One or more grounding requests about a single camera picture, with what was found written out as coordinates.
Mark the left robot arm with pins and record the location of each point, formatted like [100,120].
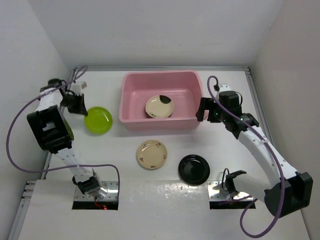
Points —
[54,134]

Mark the black plate front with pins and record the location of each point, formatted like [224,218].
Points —
[194,170]

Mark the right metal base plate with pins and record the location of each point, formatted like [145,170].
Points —
[217,194]

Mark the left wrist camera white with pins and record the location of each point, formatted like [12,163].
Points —
[78,87]

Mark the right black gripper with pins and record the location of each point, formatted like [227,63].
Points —
[206,103]

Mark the cream plate black brushstroke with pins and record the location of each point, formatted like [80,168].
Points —
[159,106]

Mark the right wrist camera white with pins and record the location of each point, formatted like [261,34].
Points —
[222,88]

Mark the lime green plate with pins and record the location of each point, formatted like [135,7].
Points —
[99,120]

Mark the cream floral plate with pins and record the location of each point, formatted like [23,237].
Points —
[152,154]

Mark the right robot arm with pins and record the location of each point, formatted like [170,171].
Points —
[286,190]

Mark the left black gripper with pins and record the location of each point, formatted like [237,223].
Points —
[80,108]

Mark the metal base plate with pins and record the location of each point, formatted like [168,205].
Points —
[217,194]
[107,193]

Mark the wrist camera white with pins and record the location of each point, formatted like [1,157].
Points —
[222,88]
[78,87]

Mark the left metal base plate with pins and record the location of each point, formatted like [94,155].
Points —
[107,193]

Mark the pink plastic bin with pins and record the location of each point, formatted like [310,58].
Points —
[183,87]

